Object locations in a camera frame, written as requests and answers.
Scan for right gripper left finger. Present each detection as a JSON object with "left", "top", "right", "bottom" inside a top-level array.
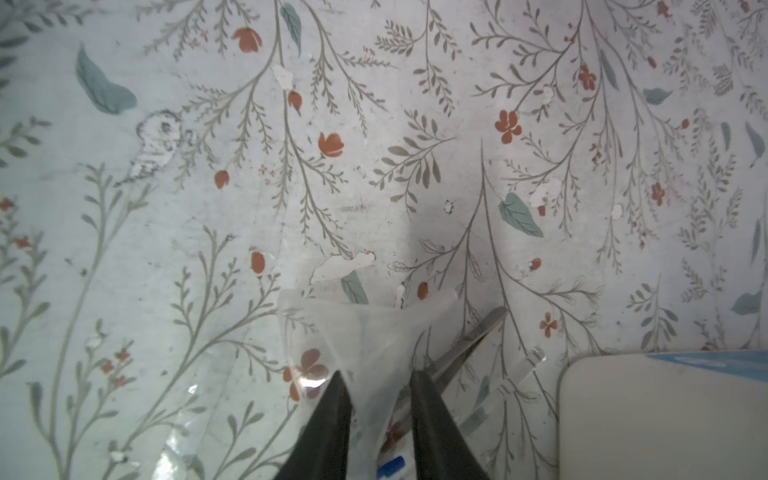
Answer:
[{"left": 274, "top": 371, "right": 352, "bottom": 480}]

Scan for white plastic storage bin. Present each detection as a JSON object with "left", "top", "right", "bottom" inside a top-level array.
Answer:
[{"left": 558, "top": 350, "right": 767, "bottom": 479}]

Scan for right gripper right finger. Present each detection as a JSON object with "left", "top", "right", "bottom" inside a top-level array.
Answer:
[{"left": 409, "top": 370, "right": 489, "bottom": 480}]

